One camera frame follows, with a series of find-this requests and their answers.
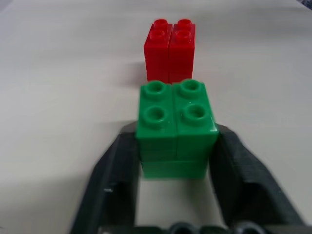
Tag green building block cube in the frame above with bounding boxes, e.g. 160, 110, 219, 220
135, 79, 219, 180

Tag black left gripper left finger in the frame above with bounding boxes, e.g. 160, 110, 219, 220
69, 122, 142, 234

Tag red building block cube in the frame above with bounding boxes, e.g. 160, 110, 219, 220
143, 19, 196, 84

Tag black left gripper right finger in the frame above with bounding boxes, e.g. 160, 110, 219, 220
209, 123, 309, 234

